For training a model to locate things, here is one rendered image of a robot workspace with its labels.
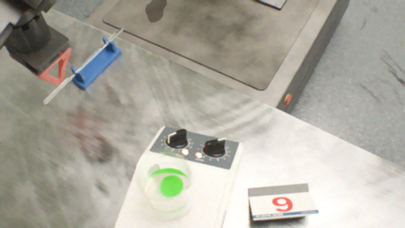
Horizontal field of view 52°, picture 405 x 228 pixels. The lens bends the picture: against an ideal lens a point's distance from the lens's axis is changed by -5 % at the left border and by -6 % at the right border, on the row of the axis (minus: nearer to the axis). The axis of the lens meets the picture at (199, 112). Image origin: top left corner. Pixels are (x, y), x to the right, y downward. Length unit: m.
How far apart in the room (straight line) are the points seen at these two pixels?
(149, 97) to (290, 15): 0.75
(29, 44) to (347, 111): 1.26
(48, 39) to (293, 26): 0.88
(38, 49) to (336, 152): 0.47
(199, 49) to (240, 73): 0.15
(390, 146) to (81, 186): 1.19
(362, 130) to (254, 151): 0.98
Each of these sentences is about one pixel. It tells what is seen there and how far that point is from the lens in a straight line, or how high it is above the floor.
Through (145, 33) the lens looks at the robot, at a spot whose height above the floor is 0.36.
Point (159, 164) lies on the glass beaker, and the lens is 0.53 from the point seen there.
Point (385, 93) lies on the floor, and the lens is 1.75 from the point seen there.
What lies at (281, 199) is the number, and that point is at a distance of 0.64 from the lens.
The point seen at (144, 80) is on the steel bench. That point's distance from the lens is 0.76.
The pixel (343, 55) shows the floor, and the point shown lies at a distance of 1.81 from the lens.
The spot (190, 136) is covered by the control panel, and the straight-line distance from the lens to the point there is 0.65.
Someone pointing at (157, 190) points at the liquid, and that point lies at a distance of 0.53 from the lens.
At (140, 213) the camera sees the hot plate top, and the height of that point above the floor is 0.84.
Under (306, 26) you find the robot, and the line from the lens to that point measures 1.38.
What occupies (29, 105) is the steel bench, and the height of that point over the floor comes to 0.75.
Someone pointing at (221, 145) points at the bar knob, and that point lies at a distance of 0.62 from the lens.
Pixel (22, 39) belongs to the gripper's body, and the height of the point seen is 0.94.
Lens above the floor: 1.36
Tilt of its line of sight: 58 degrees down
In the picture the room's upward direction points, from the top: 6 degrees counter-clockwise
